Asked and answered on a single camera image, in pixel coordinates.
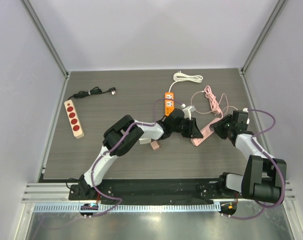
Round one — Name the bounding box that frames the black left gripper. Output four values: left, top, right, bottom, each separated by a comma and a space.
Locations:
170, 117, 202, 138

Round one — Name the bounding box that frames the pink power strip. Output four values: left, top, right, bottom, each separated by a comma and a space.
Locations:
191, 118, 220, 147

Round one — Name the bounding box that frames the pink plug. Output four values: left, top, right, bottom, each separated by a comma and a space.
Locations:
150, 140, 162, 151

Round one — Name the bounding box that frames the white cube socket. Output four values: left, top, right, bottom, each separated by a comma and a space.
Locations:
139, 138, 151, 145

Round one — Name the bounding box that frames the beige red power strip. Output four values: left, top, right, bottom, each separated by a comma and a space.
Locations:
64, 99, 85, 139

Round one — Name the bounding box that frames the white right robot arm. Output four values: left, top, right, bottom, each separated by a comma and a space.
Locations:
210, 108, 287, 208

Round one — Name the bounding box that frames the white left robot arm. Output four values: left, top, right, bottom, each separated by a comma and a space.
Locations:
78, 105, 203, 200

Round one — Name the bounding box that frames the thin pink usb cable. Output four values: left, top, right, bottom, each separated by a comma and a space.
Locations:
190, 90, 230, 116

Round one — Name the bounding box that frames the white coiled cable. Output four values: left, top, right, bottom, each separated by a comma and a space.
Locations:
168, 71, 204, 93

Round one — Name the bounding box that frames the right aluminium frame post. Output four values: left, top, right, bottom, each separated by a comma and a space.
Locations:
240, 0, 290, 76

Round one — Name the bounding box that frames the aluminium frame post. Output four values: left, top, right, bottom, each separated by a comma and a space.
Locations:
240, 0, 290, 76
20, 0, 70, 79

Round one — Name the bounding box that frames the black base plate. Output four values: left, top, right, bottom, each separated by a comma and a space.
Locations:
68, 178, 248, 201

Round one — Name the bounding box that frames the white slotted cable duct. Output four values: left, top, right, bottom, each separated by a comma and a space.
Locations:
33, 202, 221, 213

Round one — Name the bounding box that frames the black power strip cable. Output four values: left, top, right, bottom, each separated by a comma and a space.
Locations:
67, 86, 118, 100

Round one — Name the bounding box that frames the left aluminium frame post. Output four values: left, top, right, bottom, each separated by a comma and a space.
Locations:
20, 0, 70, 79

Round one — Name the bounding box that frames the aluminium front rail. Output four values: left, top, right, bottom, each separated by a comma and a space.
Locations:
21, 179, 297, 204

